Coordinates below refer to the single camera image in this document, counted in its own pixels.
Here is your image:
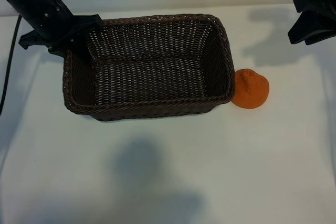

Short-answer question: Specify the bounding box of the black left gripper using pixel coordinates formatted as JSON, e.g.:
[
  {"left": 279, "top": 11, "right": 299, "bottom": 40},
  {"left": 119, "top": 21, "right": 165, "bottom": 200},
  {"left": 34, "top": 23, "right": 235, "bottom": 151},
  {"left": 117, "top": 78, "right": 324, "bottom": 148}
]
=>
[{"left": 2, "top": 0, "right": 103, "bottom": 62}]

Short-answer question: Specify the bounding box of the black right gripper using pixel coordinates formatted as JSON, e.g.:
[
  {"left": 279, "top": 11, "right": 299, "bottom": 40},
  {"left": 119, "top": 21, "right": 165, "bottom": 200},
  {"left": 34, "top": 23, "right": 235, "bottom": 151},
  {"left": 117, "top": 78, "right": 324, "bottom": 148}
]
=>
[{"left": 287, "top": 0, "right": 336, "bottom": 46}]

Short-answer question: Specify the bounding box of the orange mandarin with stem nub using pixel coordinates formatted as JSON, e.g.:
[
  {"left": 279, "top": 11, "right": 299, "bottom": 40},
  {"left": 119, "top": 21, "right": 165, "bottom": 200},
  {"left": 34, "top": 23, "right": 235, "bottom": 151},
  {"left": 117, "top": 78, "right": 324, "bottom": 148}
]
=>
[{"left": 230, "top": 68, "right": 270, "bottom": 109}]

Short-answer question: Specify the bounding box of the dark brown wicker basket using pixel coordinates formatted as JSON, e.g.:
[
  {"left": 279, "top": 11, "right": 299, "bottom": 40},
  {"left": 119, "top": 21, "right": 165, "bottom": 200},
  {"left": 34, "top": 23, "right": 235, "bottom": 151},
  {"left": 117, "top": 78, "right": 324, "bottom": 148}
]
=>
[{"left": 62, "top": 13, "right": 236, "bottom": 122}]

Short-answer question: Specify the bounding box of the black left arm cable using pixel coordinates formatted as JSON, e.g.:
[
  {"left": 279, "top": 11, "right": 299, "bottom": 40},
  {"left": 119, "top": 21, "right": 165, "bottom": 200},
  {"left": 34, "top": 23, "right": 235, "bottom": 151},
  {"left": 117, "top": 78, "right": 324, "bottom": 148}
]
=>
[{"left": 0, "top": 15, "right": 23, "bottom": 116}]

